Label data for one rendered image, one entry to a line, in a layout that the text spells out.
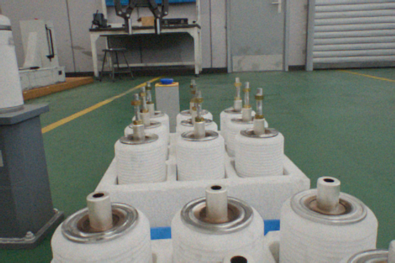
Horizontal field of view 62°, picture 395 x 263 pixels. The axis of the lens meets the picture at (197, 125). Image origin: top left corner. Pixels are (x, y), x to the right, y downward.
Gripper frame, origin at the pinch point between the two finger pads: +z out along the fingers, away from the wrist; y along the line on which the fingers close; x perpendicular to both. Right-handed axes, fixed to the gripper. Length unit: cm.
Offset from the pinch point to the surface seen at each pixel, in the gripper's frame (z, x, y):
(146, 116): 19.6, -12.2, -3.7
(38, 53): 4, 335, -43
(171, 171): 29.0, -24.0, -2.1
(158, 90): 17.1, 12.3, 6.3
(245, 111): 19.6, -19.6, 17.6
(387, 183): 47, -20, 67
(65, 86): 43, 327, -20
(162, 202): 31.9, -31.0, -6.2
